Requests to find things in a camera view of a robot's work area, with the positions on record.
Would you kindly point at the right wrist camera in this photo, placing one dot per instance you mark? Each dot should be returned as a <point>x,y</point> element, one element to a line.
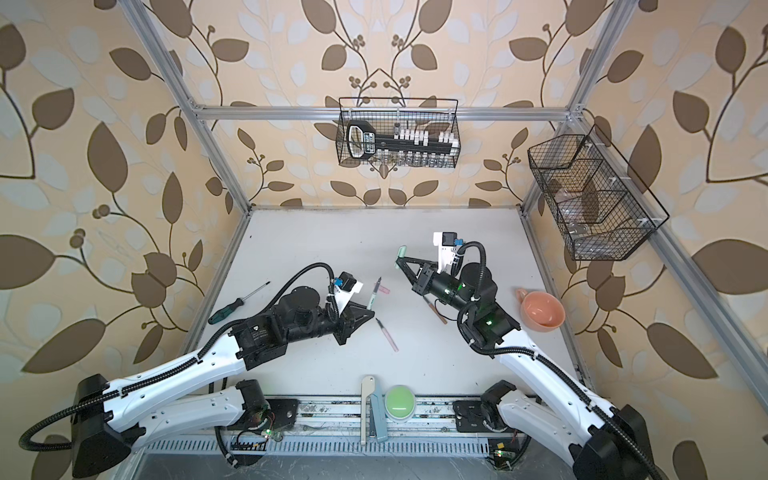
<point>447,244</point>

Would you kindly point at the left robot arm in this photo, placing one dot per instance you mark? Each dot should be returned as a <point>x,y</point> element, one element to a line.
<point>109,420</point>

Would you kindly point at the brown pen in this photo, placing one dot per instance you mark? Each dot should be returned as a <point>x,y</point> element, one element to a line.
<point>434,310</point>

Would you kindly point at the rear wire basket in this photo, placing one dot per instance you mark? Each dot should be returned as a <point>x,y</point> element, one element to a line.
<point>432,113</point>

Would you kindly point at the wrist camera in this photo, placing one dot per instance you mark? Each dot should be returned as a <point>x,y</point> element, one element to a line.
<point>344,288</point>
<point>447,244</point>

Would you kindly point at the black tool in basket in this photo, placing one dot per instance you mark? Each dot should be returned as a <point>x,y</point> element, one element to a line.
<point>398,142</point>

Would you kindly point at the green handled screwdriver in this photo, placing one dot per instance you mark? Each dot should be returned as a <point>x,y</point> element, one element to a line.
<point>227,310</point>

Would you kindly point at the grey bracket tool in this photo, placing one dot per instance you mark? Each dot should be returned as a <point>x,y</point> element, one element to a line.
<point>373,420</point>

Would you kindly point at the pink pen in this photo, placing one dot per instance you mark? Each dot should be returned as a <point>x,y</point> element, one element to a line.
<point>387,335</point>

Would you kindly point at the side wire basket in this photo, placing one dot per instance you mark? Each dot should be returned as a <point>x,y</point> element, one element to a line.
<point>602,207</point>

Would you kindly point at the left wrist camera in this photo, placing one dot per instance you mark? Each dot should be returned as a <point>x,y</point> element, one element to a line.
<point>344,288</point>

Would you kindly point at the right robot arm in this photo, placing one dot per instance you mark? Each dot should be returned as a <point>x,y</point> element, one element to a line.
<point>592,436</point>

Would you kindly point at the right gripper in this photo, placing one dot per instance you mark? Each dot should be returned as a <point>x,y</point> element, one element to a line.
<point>423,282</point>

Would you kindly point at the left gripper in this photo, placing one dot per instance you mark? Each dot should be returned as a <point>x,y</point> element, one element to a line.
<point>347,323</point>

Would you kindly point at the green pen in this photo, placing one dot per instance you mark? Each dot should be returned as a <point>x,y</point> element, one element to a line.
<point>374,294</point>

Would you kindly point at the green push button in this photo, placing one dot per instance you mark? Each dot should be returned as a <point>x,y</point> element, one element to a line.
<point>400,403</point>

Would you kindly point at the pink cup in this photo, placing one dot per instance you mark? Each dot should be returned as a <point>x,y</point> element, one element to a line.
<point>540,311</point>

